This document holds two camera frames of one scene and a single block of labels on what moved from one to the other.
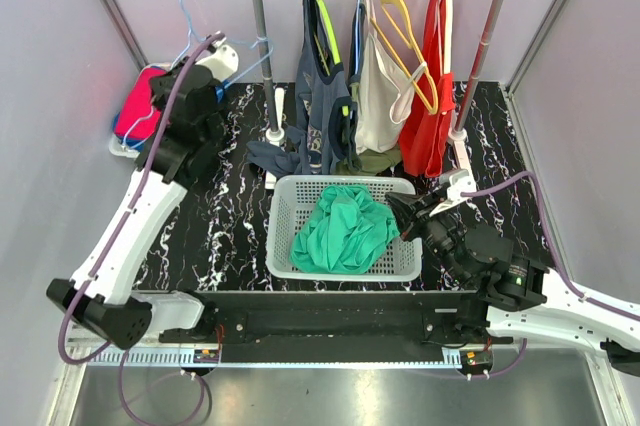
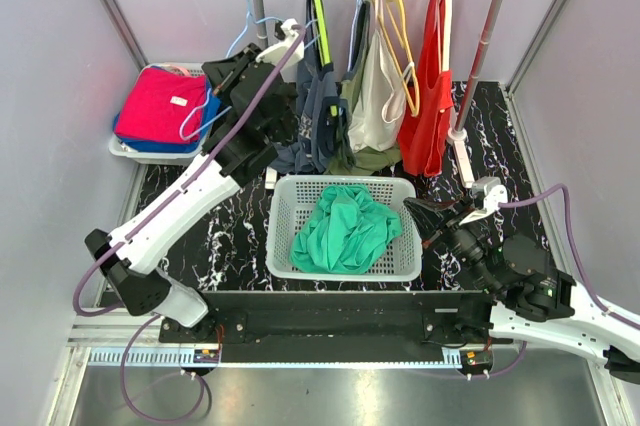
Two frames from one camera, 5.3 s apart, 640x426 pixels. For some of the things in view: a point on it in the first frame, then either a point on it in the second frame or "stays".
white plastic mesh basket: [291, 204] stays
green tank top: [347, 233] stays
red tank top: [425, 144] stays
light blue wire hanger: [195, 40] to [248, 17]
